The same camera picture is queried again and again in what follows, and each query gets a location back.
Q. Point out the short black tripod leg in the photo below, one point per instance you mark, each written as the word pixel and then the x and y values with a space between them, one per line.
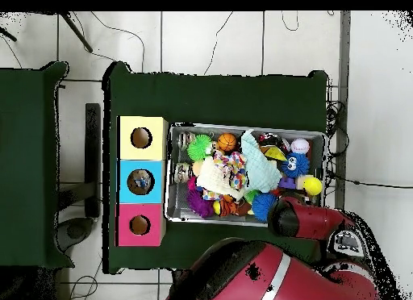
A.
pixel 8 34

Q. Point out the blue spiky ball with eyes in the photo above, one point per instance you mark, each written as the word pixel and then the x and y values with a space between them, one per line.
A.
pixel 295 164

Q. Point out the crushed clear bottle blue label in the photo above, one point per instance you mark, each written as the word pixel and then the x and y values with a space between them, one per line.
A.
pixel 146 177

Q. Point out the grey rounded base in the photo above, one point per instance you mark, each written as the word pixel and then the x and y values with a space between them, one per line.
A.
pixel 75 232

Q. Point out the shallow mesh bin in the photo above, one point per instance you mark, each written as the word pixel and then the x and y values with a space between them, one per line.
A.
pixel 180 213

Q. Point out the grey floor rail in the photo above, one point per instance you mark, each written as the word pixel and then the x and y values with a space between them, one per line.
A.
pixel 344 54

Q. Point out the yellow plastic ball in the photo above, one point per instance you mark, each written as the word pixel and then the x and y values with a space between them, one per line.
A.
pixel 312 186

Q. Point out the multicolour patterned fabric bow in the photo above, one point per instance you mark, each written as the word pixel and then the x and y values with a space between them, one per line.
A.
pixel 232 167

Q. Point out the green spiky ball toy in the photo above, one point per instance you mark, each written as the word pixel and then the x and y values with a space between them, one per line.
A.
pixel 199 147

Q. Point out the mint waffle cloth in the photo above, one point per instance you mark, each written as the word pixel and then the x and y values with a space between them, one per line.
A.
pixel 259 171

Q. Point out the orange toy basketball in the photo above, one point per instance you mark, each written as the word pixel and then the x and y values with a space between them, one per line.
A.
pixel 227 142

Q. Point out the white toy baseball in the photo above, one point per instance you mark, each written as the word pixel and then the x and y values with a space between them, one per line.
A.
pixel 300 146

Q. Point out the dark green tablecloth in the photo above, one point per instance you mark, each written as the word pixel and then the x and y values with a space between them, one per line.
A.
pixel 29 151
pixel 209 100

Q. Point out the cream waffle cloth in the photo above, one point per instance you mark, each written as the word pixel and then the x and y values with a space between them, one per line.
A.
pixel 208 177

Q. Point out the yellow cheese wedge toy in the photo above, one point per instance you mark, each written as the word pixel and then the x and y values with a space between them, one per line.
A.
pixel 276 153

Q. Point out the black upright panel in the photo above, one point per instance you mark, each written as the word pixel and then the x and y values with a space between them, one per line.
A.
pixel 93 145

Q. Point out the wooden box with three holes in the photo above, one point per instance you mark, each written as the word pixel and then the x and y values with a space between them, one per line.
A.
pixel 158 196

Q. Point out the small blue spiky ball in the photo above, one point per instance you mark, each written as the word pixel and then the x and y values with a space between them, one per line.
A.
pixel 263 206

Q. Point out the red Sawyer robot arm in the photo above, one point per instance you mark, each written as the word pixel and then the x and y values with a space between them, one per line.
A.
pixel 309 222

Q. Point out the long black tripod leg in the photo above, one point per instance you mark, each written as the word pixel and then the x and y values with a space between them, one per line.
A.
pixel 77 34

